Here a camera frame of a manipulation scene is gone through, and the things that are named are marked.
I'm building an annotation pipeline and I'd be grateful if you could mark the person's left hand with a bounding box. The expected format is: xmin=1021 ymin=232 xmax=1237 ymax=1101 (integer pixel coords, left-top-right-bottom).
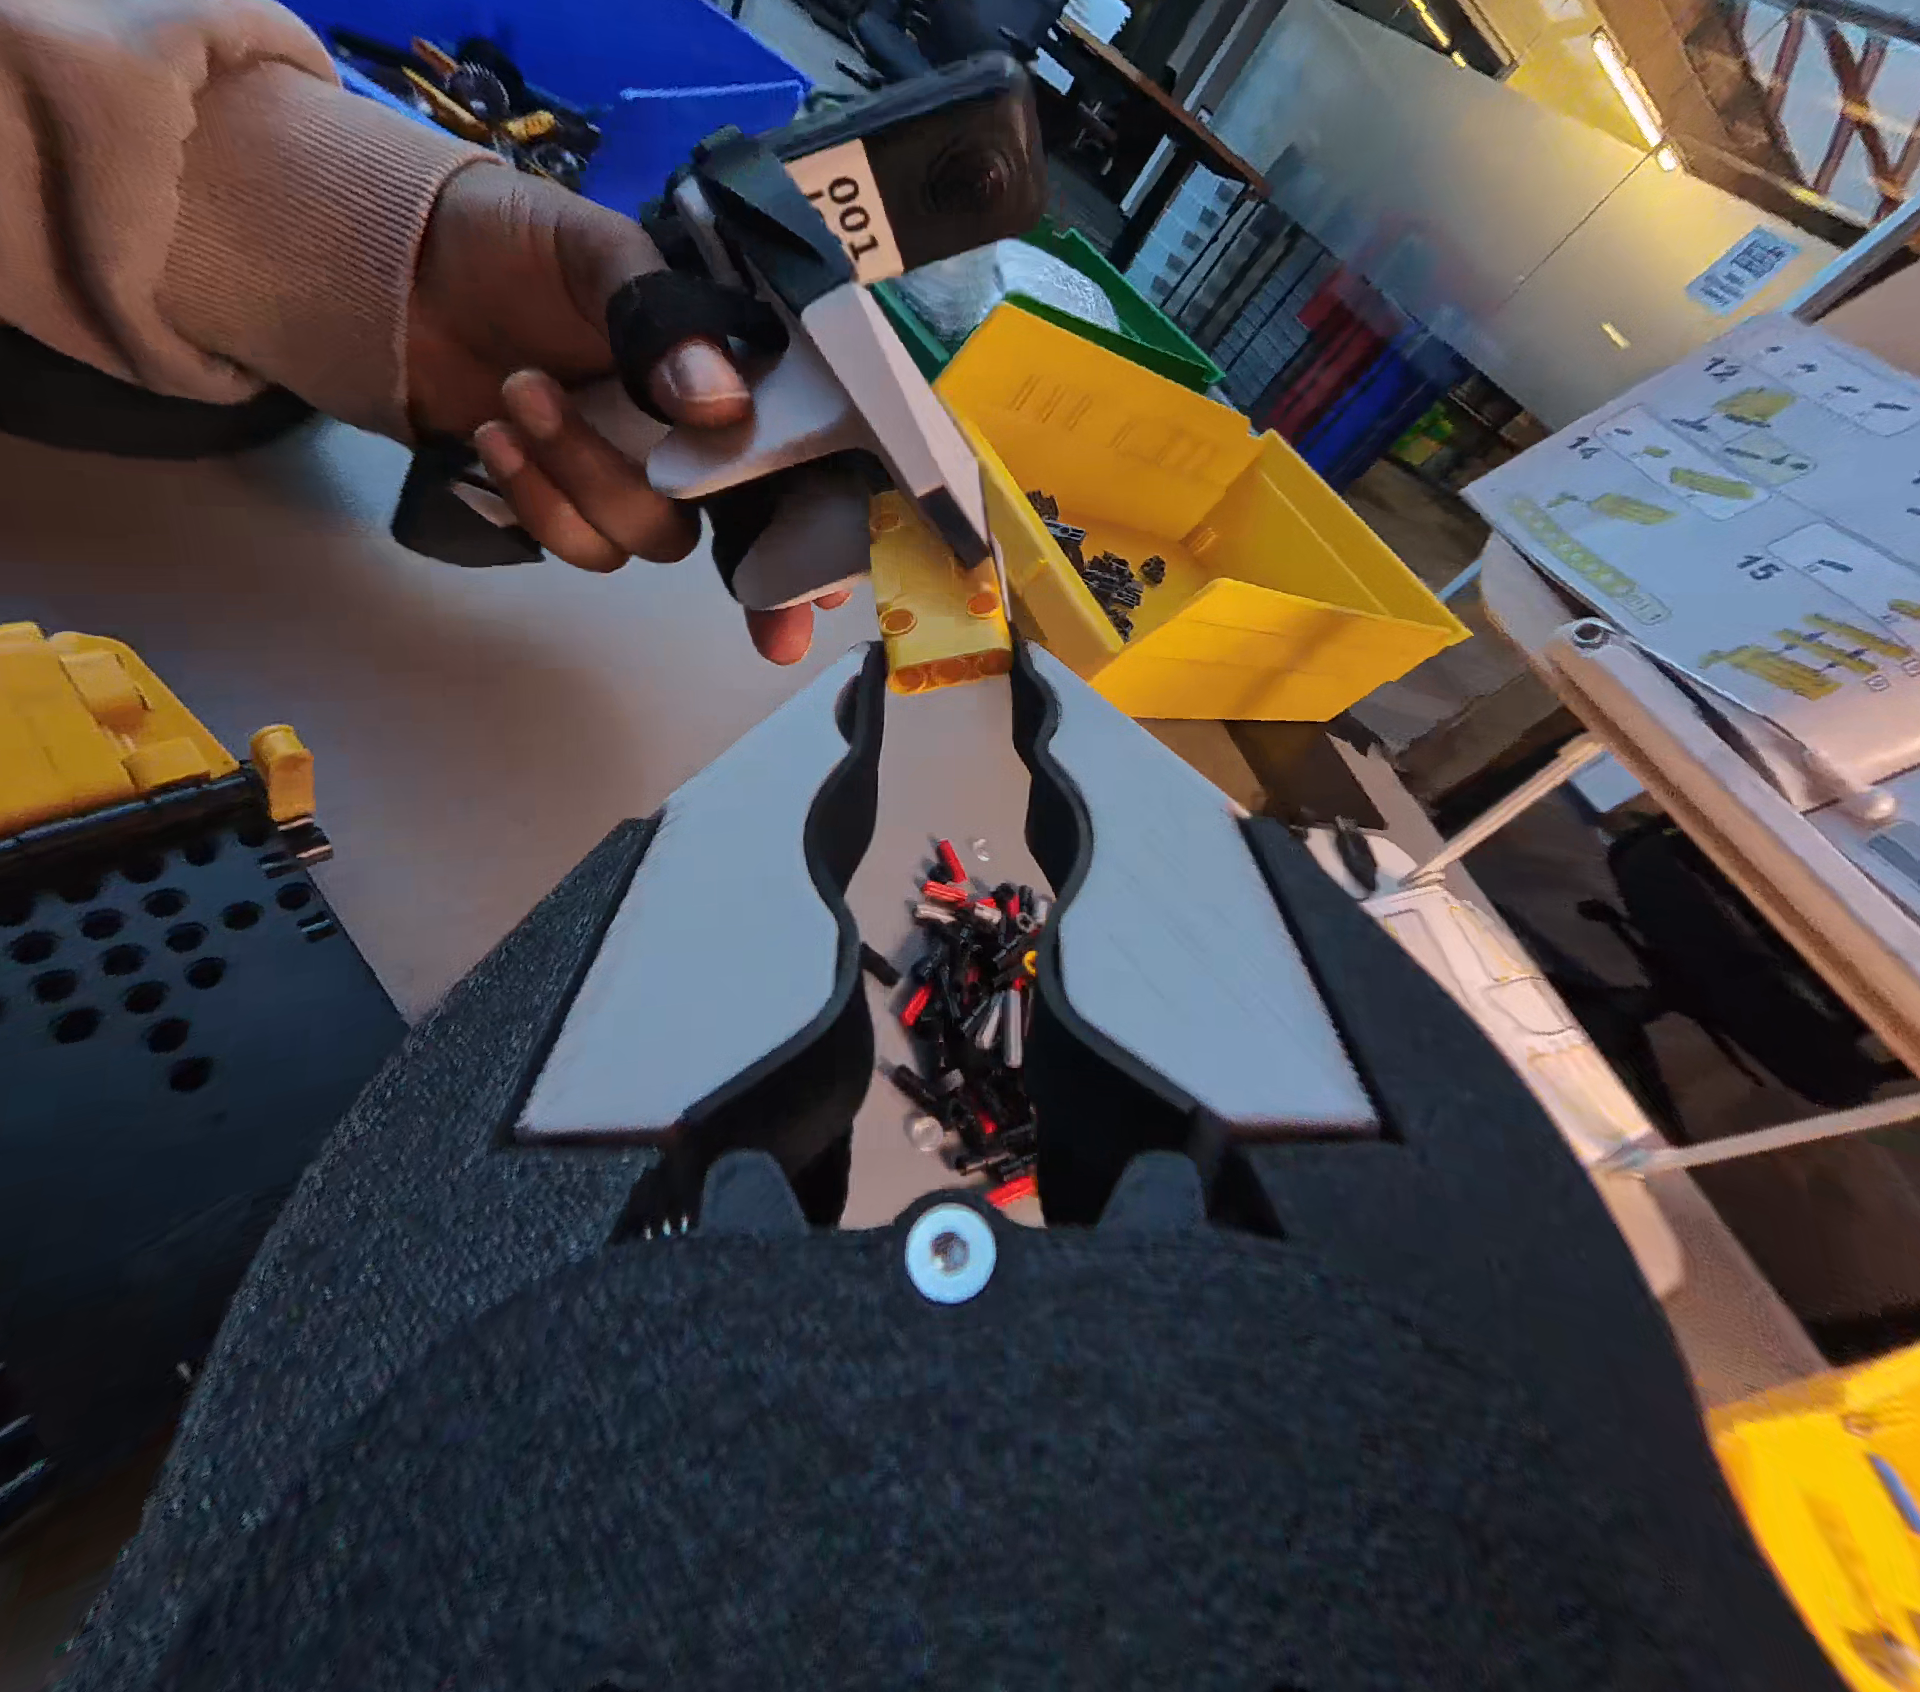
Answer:
xmin=404 ymin=161 xmax=863 ymax=670

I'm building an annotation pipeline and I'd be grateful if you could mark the wall notice sheet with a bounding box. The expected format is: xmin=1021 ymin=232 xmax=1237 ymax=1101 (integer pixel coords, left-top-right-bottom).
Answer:
xmin=1686 ymin=226 xmax=1801 ymax=318

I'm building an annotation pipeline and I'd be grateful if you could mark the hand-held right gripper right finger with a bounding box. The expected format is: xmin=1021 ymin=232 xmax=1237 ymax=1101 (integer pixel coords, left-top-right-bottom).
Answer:
xmin=1008 ymin=642 xmax=1380 ymax=1141

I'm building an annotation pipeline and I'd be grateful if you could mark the pile of small building pins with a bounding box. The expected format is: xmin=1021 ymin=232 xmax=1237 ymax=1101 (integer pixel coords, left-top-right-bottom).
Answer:
xmin=884 ymin=834 xmax=1052 ymax=1212

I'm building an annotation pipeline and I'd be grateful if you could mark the grey desk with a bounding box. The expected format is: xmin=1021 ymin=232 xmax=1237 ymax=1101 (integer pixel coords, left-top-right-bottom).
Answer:
xmin=0 ymin=372 xmax=1832 ymax=1692

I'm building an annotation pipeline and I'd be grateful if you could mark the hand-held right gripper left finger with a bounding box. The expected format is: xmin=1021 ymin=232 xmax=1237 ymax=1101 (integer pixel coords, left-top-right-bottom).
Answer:
xmin=514 ymin=642 xmax=890 ymax=1146

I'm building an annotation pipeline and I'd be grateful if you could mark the yellow holed building brick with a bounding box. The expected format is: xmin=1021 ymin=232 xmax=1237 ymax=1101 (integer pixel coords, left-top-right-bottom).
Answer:
xmin=869 ymin=488 xmax=1015 ymax=696

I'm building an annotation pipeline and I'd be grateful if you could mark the stack of storage drawers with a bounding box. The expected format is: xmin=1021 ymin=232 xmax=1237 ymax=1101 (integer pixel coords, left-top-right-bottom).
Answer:
xmin=1124 ymin=163 xmax=1480 ymax=491

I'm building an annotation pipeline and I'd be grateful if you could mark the green storage bin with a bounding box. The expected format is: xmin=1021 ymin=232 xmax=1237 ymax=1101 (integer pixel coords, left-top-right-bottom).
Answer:
xmin=874 ymin=218 xmax=1224 ymax=392

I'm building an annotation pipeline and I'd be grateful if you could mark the heap of gears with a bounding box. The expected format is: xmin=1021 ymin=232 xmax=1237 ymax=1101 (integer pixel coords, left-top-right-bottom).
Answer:
xmin=326 ymin=34 xmax=606 ymax=191

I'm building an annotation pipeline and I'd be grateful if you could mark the person's left forearm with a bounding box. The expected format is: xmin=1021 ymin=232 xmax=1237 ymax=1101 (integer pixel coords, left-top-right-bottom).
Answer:
xmin=0 ymin=0 xmax=504 ymax=451

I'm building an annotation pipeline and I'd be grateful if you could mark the yellow storage bin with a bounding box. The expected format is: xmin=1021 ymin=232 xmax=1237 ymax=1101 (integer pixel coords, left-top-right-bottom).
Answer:
xmin=931 ymin=300 xmax=1471 ymax=723
xmin=1705 ymin=1345 xmax=1920 ymax=1692

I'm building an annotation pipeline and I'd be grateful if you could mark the heap of small black pieces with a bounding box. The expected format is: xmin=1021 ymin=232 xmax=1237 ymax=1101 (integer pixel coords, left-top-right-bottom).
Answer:
xmin=1025 ymin=488 xmax=1172 ymax=643

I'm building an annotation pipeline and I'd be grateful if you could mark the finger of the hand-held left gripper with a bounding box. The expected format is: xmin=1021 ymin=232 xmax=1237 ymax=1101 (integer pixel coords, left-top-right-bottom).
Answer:
xmin=806 ymin=282 xmax=1004 ymax=572

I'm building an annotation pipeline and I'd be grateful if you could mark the white booklet stand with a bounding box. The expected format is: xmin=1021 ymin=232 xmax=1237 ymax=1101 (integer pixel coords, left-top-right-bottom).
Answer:
xmin=1304 ymin=617 xmax=1920 ymax=1296

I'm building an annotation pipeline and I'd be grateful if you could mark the clear plastic bag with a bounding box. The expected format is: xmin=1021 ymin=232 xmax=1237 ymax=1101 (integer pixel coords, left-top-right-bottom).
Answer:
xmin=900 ymin=239 xmax=1119 ymax=342

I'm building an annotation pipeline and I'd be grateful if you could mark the instruction booklet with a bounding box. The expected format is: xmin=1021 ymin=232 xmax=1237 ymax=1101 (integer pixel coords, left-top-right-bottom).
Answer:
xmin=1461 ymin=312 xmax=1920 ymax=810

